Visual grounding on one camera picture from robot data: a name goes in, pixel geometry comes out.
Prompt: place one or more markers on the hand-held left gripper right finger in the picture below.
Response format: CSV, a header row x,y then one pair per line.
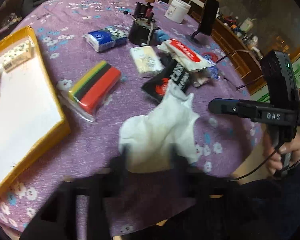
x,y
178,161

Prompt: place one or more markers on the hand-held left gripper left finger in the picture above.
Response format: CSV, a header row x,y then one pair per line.
x,y
118,163

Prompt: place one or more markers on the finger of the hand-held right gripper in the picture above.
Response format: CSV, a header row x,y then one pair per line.
x,y
225,107

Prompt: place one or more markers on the white sock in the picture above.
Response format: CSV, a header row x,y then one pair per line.
x,y
160,135

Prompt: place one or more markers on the blue white patterned packet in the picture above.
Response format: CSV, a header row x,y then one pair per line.
x,y
212,72

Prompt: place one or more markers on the red plastic bag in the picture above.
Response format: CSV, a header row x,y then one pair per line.
x,y
210,55

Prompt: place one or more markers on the red white wet wipes pack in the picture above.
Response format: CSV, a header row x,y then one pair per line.
x,y
187,55

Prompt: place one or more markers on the black packet with red print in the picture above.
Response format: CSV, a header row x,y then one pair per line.
x,y
162,82

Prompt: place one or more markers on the multicoloured sponge pack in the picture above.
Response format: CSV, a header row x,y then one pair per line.
x,y
97,87

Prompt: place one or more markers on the cream tissue pack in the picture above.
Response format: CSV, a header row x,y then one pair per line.
x,y
146,60

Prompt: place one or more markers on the yellow rimmed white tray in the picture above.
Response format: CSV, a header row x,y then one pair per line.
x,y
20,120

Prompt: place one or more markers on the person's right hand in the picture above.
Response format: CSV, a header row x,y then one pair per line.
x,y
275,162

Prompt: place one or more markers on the purple floral tablecloth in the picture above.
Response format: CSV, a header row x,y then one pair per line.
x,y
95,140

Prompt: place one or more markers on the wooden cabinet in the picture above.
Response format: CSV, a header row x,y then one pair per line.
x,y
230,42

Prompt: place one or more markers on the white bottle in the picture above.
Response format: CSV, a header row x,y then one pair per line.
x,y
247,25

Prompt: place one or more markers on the black smartphone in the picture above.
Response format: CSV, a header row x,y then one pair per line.
x,y
208,15

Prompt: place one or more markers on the blue cloth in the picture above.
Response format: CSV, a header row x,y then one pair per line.
x,y
162,35

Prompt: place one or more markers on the person's dark clothing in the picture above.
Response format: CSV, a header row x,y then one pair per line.
x,y
272,210

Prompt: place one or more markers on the white plastic jar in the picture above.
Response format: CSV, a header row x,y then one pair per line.
x,y
177,10

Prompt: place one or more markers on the blue tissue pack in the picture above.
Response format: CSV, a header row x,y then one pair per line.
x,y
106,38

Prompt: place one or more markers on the floral print tissue pack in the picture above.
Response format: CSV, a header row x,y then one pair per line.
x,y
17,53

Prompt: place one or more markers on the pink flat object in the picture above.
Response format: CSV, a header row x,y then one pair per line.
x,y
3,31

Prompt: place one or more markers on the clear plastic wrapping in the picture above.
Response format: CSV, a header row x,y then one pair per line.
x,y
12,18

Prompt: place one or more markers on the brown armchair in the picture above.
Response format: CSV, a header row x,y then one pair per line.
x,y
12,1

